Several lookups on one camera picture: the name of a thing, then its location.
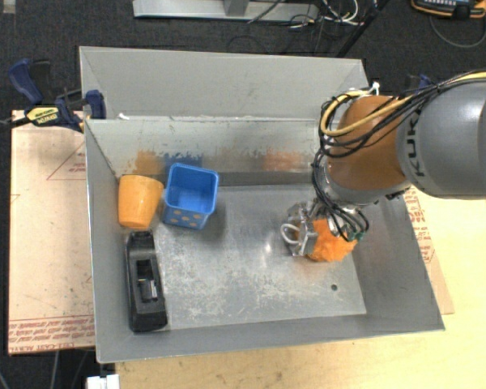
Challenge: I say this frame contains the orange crumpled sponge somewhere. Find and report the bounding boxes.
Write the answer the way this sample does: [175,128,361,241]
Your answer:
[305,216,359,263]

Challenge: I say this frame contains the black tape dispenser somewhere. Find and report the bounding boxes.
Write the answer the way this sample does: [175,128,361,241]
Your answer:
[124,229,169,334]

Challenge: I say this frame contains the grey metal bin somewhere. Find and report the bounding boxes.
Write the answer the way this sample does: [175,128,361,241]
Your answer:
[79,45,446,365]

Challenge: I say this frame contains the brown cardboard board, red print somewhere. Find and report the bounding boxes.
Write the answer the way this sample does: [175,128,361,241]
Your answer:
[7,109,456,357]

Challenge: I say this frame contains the orange plastic cup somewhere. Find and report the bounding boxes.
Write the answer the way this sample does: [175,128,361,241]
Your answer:
[117,173,165,230]

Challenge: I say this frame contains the blue square cup, orange dots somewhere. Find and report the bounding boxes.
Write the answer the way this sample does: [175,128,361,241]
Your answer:
[161,162,220,231]

